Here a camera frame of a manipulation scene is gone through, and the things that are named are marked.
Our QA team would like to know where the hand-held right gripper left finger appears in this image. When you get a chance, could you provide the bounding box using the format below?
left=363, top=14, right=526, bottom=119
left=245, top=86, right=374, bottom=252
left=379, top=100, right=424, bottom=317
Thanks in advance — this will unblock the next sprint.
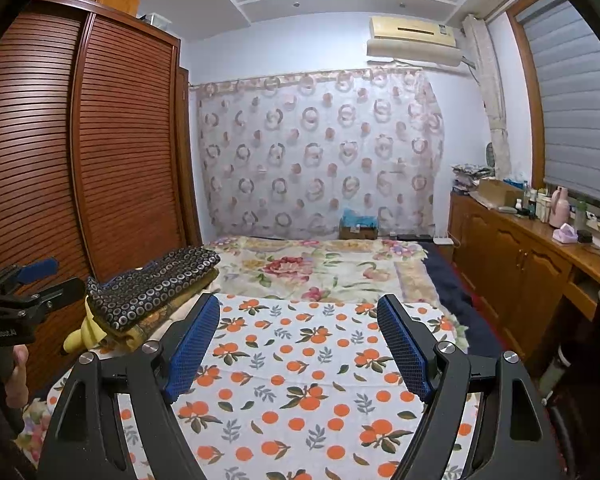
left=37, top=292, right=222, bottom=480

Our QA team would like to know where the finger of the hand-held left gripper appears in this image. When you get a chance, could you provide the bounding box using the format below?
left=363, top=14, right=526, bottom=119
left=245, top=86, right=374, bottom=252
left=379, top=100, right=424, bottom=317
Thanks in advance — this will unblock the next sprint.
left=0, top=258, right=60, bottom=296
left=10, top=276, right=87, bottom=318

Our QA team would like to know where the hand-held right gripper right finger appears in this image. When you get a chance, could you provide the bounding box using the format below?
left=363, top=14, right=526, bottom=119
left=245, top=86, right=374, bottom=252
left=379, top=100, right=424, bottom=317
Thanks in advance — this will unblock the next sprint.
left=376, top=292, right=566, bottom=480

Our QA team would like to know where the navy patterned satin garment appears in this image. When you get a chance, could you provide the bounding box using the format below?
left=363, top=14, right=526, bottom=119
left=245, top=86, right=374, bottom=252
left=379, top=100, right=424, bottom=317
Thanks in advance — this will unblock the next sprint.
left=85, top=246, right=222, bottom=333

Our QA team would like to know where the pile of folded clothes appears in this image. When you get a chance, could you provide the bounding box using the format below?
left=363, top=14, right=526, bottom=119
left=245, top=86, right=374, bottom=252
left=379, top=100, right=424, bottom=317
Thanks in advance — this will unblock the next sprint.
left=451, top=162, right=496, bottom=196

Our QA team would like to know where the person's left hand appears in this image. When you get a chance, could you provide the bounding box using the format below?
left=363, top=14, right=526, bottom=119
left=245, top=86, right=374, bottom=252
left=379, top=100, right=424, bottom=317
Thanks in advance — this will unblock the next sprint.
left=2, top=345, right=31, bottom=408

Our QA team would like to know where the brown patterned folded garment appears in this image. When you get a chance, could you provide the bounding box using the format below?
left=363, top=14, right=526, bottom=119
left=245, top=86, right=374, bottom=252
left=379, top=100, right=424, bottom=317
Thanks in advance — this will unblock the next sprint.
left=87, top=267, right=221, bottom=353

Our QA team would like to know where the yellow plush toy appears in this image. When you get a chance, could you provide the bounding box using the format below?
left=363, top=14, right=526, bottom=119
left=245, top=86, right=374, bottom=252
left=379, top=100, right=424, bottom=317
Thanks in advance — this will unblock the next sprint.
left=62, top=300, right=111, bottom=356

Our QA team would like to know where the navy bedding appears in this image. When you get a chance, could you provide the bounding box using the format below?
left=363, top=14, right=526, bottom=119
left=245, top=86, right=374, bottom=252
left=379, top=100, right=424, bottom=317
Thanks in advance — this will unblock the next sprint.
left=422, top=242, right=511, bottom=361

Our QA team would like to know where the peach floral quilt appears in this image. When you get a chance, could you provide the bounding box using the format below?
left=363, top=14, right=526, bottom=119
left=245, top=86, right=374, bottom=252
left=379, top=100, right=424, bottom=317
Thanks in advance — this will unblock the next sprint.
left=20, top=400, right=56, bottom=466

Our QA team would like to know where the wooden sideboard cabinet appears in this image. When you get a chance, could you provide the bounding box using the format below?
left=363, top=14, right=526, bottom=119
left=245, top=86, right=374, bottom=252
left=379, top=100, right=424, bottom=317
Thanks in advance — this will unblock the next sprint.
left=447, top=190, right=600, bottom=386

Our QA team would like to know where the floral blanket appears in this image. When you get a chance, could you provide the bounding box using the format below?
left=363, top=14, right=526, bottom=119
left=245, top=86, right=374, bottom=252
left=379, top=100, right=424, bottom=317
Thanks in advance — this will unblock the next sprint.
left=202, top=234, right=468, bottom=341

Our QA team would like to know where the open cardboard box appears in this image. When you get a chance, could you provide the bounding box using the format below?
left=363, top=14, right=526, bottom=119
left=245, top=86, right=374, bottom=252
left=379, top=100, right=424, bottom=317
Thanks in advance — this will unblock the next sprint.
left=470, top=177, right=526, bottom=211

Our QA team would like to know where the row of small bottles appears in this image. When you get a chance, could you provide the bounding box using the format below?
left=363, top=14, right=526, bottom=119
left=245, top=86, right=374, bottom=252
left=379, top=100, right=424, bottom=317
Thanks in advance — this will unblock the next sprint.
left=512, top=186, right=553, bottom=223

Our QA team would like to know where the sheer circle-print curtain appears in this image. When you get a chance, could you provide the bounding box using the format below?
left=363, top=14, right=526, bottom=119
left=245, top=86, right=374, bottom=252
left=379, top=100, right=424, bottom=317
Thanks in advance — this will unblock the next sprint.
left=190, top=69, right=446, bottom=241

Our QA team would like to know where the pink thermos jug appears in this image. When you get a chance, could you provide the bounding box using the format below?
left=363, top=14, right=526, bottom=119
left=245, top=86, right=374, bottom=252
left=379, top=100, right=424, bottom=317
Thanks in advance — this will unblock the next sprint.
left=550, top=186, right=571, bottom=228

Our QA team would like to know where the beige tied curtain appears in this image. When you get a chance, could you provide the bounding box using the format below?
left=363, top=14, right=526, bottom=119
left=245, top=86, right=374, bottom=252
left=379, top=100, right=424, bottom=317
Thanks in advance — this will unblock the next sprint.
left=462, top=15, right=513, bottom=178

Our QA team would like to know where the translucent storage box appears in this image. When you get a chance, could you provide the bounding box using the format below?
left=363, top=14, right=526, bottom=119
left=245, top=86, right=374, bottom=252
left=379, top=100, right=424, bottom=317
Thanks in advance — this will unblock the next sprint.
left=140, top=10, right=173, bottom=28

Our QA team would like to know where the grey window blind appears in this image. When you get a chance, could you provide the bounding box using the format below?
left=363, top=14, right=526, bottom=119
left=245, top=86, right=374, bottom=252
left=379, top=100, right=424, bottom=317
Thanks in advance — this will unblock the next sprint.
left=515, top=0, right=600, bottom=208

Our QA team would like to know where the beige air conditioner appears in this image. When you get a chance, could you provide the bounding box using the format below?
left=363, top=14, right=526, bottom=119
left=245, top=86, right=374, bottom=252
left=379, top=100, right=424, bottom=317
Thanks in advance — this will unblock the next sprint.
left=366, top=15, right=463, bottom=68

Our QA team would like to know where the wooden window frame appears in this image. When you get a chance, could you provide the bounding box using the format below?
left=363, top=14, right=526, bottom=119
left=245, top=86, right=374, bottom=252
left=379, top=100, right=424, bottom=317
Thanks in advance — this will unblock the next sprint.
left=505, top=0, right=600, bottom=221

